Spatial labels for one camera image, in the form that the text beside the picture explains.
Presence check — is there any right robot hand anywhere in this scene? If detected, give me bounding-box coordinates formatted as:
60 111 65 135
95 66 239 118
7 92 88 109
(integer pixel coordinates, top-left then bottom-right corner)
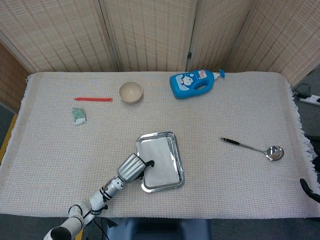
299 178 320 201

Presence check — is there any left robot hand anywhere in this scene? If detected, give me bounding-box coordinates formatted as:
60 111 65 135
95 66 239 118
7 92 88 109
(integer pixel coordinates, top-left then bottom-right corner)
117 153 156 183

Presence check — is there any white paper sheet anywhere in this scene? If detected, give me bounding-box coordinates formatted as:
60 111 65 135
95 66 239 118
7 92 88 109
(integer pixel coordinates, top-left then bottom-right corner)
136 136 180 185

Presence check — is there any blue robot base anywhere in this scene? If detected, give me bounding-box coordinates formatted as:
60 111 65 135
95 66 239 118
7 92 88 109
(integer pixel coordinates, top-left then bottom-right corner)
103 217 211 240

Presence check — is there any stainless steel tray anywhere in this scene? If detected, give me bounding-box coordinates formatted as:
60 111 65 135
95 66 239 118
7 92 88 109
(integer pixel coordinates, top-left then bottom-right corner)
135 131 186 193

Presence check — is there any woven tablecloth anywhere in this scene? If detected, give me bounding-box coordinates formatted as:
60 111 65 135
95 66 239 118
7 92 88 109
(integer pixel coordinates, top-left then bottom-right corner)
0 71 314 220

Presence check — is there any green tissue packet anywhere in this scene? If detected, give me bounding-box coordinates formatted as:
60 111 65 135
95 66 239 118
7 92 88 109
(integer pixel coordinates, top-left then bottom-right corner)
71 107 87 126

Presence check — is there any beige bowl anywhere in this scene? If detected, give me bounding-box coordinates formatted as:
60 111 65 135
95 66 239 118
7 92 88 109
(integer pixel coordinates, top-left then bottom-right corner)
118 81 144 104

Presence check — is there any red plastic stick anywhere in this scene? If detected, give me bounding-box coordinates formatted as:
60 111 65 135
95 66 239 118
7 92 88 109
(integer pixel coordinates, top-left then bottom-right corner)
73 97 114 103

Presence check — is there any white power strip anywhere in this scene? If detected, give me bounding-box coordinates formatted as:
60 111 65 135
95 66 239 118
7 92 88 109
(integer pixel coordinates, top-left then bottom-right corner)
299 94 320 107

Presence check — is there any blue detergent bottle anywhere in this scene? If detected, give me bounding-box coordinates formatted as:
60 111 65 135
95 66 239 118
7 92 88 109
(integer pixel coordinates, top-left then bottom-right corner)
169 68 226 100

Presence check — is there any woven folding screen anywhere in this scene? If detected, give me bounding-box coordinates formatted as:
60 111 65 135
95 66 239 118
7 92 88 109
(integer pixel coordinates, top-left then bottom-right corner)
0 0 320 107

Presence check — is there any metal ladle black handle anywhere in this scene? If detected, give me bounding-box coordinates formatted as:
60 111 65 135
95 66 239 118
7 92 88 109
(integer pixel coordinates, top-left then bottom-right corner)
219 137 285 162

